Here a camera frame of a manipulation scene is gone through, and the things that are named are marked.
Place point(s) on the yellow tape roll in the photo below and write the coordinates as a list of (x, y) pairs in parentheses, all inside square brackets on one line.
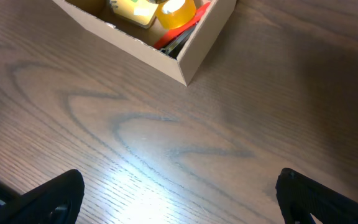
[(173, 14)]

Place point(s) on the red black stapler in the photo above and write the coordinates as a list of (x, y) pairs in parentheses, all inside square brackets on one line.
[(172, 42)]

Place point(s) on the yellow sticky notes pad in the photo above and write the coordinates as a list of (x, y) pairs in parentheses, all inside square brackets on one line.
[(139, 12)]

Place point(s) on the brown cardboard box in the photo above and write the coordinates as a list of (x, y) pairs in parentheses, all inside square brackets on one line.
[(98, 18)]

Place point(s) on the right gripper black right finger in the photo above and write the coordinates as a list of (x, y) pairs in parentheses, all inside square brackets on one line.
[(303, 200)]

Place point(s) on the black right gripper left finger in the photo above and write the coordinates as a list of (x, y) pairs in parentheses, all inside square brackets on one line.
[(56, 201)]

